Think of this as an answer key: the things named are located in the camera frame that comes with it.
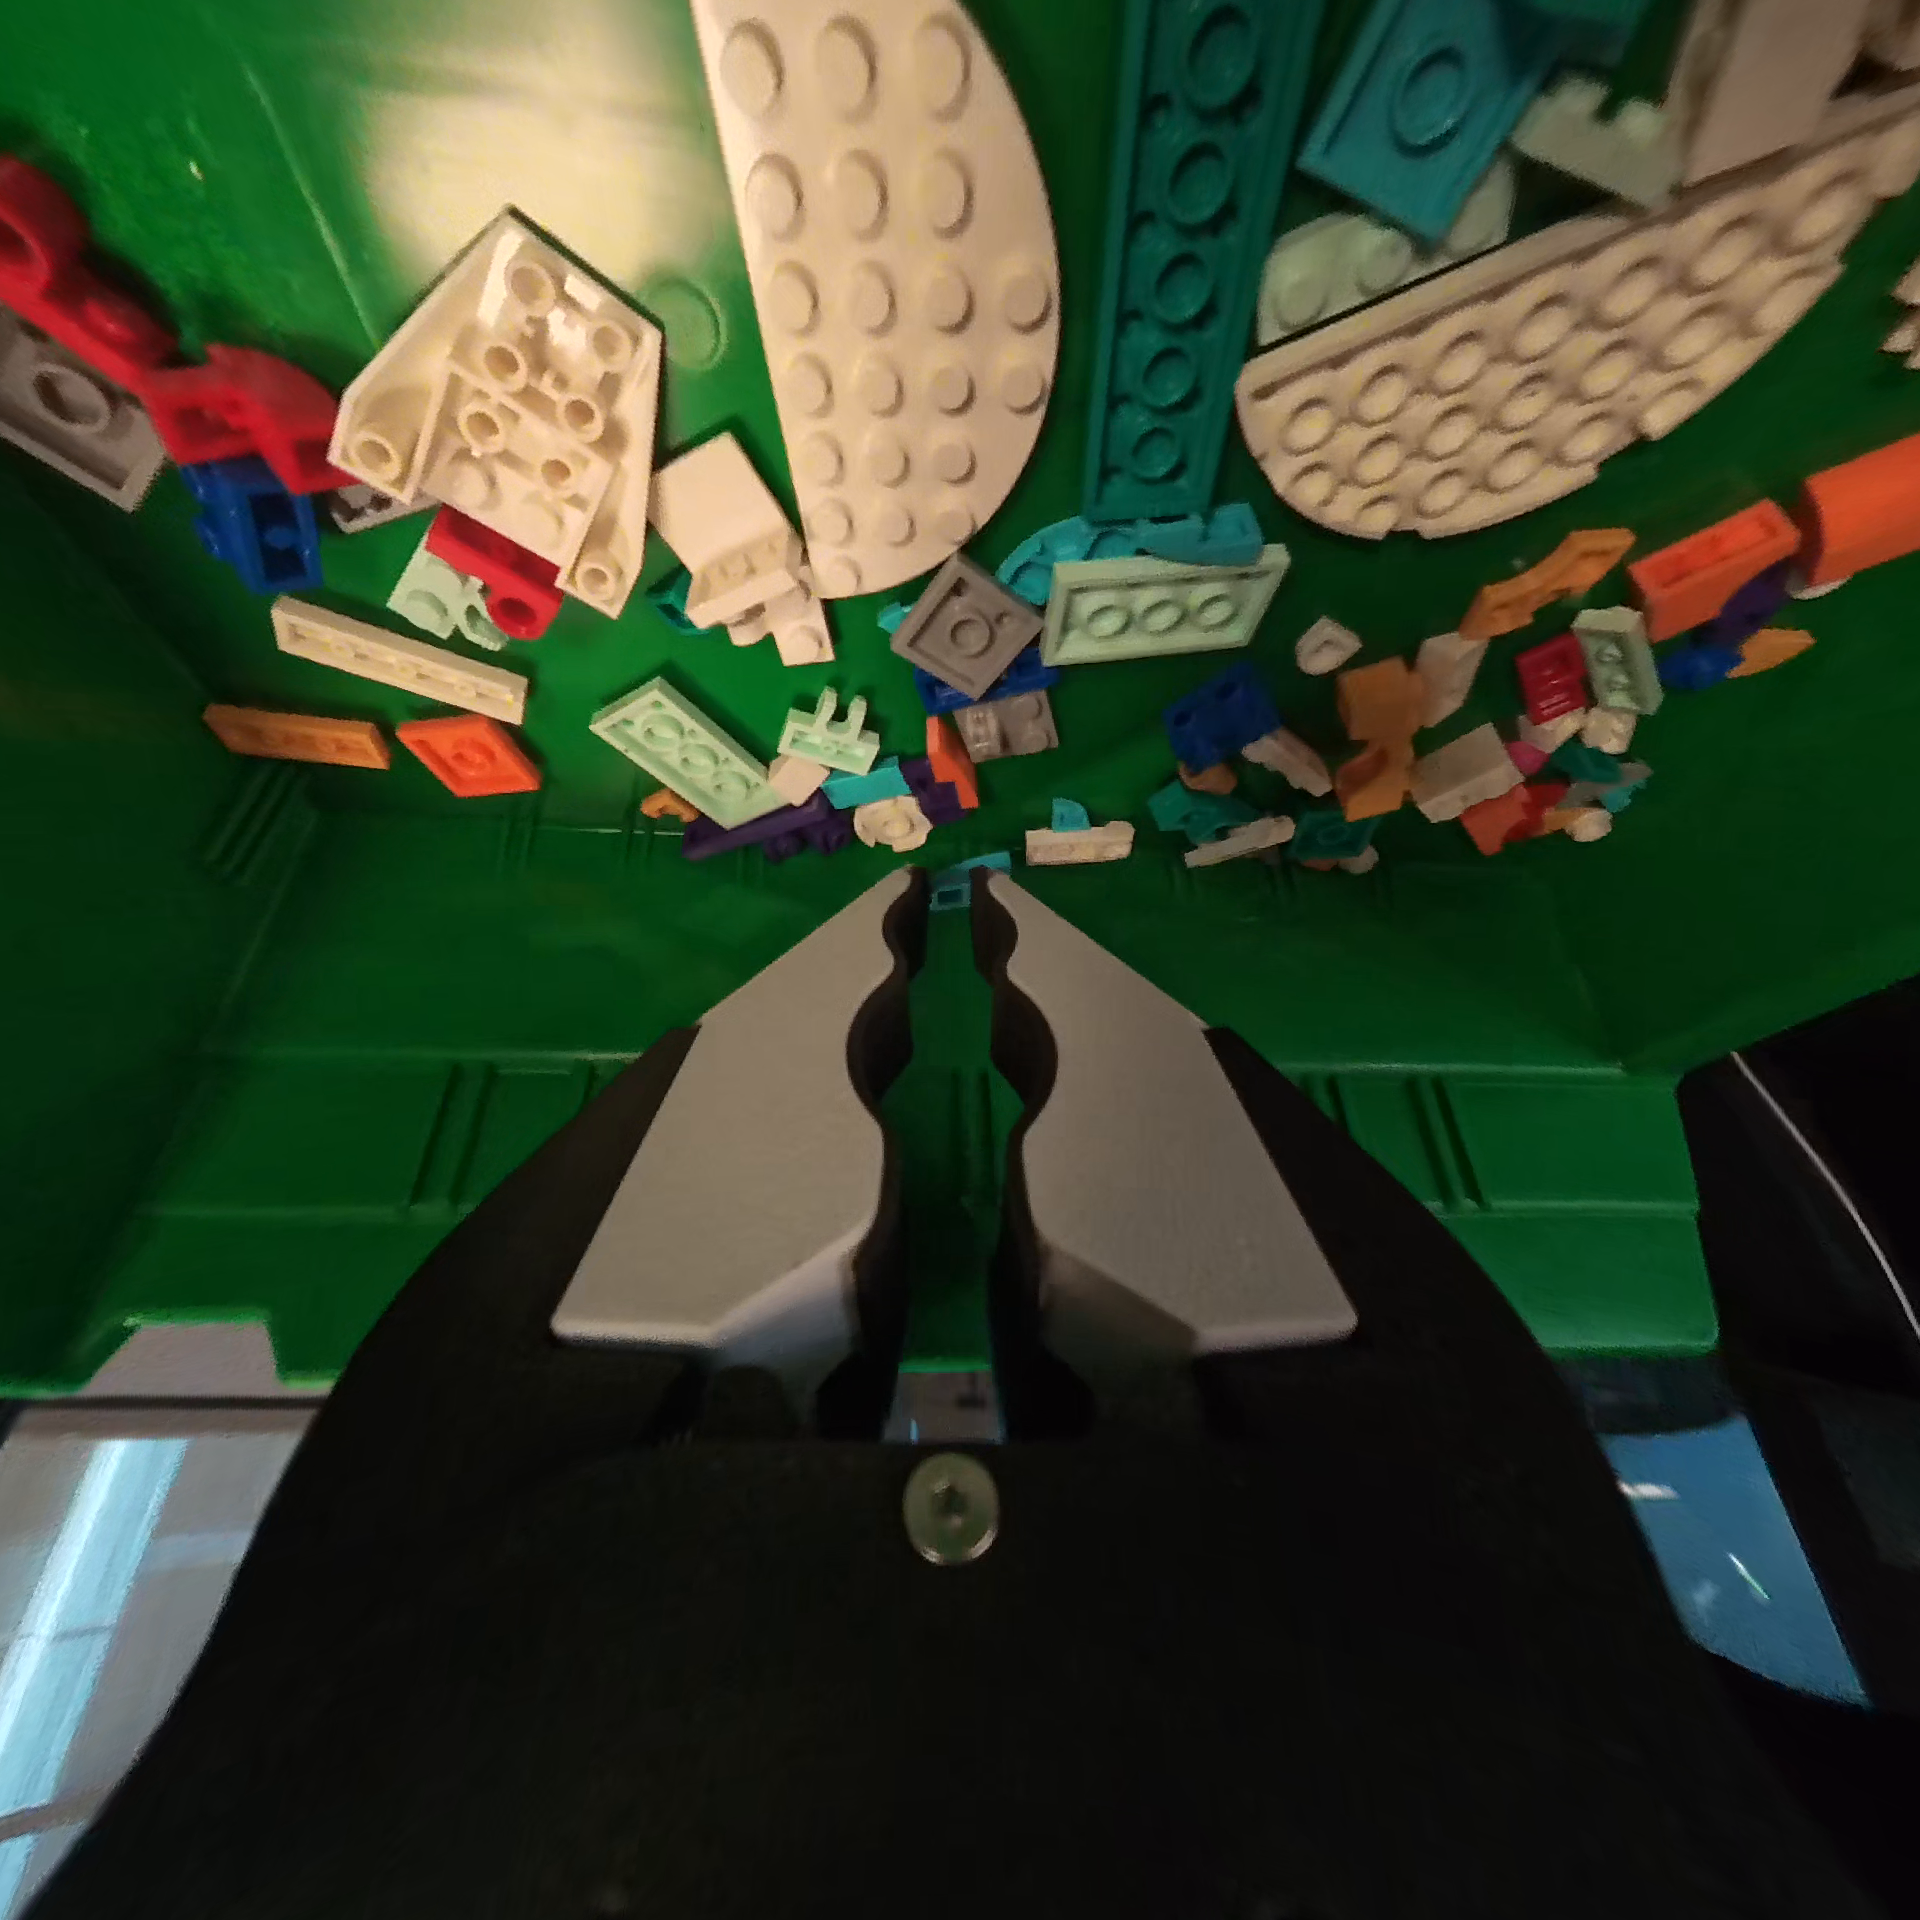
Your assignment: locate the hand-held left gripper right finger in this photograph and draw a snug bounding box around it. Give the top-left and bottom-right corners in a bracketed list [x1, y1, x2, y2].
[965, 867, 1361, 1429]

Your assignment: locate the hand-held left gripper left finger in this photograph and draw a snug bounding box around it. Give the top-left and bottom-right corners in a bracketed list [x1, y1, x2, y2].
[547, 865, 929, 1429]

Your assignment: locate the green plastic bin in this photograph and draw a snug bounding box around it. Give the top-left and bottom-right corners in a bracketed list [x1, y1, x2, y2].
[0, 0, 1920, 1391]

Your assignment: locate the pile of lego bricks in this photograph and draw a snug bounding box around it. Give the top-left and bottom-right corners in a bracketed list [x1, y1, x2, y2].
[0, 0, 1920, 877]

